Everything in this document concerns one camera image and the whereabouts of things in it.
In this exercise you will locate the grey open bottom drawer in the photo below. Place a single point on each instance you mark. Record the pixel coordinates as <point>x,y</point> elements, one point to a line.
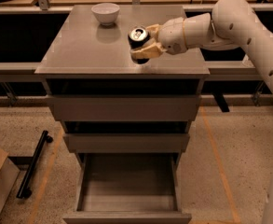
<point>128,189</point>

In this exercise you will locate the white ceramic bowl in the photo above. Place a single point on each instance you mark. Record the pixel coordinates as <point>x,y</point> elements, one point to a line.
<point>106,13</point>

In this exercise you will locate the grey metal rail frame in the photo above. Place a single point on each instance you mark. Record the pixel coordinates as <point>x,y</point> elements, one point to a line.
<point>85,49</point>

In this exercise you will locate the dark pepsi can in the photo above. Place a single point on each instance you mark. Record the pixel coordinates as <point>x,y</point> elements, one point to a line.
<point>137,37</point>

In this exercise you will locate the grey top drawer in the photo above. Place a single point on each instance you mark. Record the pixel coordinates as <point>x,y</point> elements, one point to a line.
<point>167,108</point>

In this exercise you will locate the grey drawer cabinet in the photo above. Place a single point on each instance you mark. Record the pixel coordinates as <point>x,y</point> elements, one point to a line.
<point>122,87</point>

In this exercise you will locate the black metal bar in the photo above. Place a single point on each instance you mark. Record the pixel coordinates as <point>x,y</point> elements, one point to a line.
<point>24,191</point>

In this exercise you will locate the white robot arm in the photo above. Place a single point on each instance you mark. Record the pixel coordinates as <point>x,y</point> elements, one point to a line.
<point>232,23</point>

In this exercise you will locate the grey middle drawer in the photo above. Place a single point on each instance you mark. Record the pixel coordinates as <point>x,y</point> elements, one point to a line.
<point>126,143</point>

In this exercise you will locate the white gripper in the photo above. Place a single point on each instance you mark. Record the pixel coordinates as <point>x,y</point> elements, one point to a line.
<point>171,34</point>

